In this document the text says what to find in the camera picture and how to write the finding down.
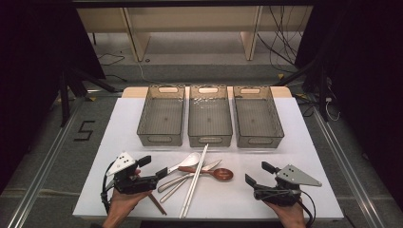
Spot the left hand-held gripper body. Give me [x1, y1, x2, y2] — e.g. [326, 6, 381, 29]
[106, 151, 160, 195]

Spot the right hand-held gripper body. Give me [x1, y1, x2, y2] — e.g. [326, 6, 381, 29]
[253, 163, 323, 207]

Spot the silver metal knife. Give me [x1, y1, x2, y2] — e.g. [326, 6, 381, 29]
[157, 160, 223, 194]

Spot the silver metal fork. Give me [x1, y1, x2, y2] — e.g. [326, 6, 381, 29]
[159, 160, 207, 203]

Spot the brown wooden spoon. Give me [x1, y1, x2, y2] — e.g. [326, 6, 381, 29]
[177, 165, 235, 182]

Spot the white ceramic spoon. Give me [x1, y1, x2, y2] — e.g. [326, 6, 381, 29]
[166, 151, 202, 175]

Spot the silver metal chopstick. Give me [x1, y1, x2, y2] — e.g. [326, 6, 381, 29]
[182, 143, 209, 219]
[179, 143, 207, 219]

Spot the grey translucent plastic basket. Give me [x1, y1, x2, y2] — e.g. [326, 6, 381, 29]
[187, 85, 234, 148]
[232, 85, 285, 149]
[136, 85, 186, 147]

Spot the person's left hand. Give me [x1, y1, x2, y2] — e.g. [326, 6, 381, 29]
[103, 189, 154, 226]

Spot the person's right hand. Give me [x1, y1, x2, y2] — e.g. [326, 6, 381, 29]
[264, 200, 307, 228]

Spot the white table cover sheet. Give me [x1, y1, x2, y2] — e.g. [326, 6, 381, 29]
[72, 96, 345, 221]

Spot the black metal stand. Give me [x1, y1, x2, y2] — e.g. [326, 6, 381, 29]
[58, 67, 120, 127]
[272, 56, 331, 123]

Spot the black curtain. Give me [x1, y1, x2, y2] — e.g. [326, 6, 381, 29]
[0, 0, 107, 191]

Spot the beige wooden desk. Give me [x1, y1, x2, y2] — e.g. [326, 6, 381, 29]
[75, 5, 315, 63]

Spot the right hand-held gripper black cable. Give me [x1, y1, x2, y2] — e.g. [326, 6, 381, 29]
[296, 189, 317, 227]

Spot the aluminium floor rail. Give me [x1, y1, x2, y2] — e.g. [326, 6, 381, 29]
[312, 107, 386, 228]
[6, 94, 86, 228]

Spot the white plug with cable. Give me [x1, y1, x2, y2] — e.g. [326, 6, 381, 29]
[324, 96, 341, 122]

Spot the white floor cable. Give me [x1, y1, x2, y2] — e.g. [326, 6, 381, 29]
[136, 60, 154, 84]

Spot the black floor cable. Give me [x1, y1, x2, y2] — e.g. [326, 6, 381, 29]
[96, 52, 126, 67]

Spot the bundle of hanging black cables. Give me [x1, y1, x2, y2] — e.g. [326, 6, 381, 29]
[256, 5, 305, 67]

